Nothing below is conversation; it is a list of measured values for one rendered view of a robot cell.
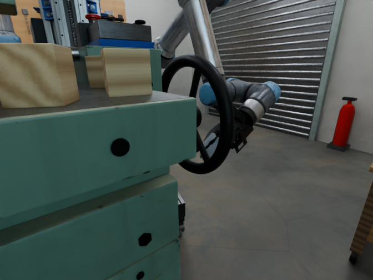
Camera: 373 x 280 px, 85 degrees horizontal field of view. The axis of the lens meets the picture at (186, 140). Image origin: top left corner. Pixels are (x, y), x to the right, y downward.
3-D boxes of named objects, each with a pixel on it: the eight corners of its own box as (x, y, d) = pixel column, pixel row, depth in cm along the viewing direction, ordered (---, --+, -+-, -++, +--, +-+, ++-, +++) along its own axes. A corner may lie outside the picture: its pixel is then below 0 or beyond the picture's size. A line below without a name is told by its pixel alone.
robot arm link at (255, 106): (261, 100, 63) (240, 97, 69) (252, 109, 61) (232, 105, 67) (266, 119, 67) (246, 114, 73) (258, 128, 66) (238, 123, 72)
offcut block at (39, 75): (29, 101, 17) (15, 47, 16) (80, 100, 17) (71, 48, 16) (1, 109, 14) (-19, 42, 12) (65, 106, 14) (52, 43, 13)
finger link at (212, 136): (206, 168, 62) (226, 148, 64) (198, 154, 58) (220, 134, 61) (200, 164, 64) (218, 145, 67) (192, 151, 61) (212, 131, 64)
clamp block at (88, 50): (164, 96, 42) (162, 48, 39) (95, 103, 34) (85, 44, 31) (135, 90, 53) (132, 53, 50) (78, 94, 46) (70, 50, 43)
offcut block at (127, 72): (109, 97, 19) (102, 48, 17) (105, 93, 22) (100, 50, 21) (152, 94, 20) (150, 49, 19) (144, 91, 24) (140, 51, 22)
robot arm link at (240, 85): (216, 77, 72) (242, 85, 66) (235, 76, 80) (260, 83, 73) (212, 98, 76) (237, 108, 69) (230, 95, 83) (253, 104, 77)
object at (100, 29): (154, 49, 39) (152, 16, 38) (94, 45, 33) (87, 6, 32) (129, 53, 49) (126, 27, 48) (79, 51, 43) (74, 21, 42)
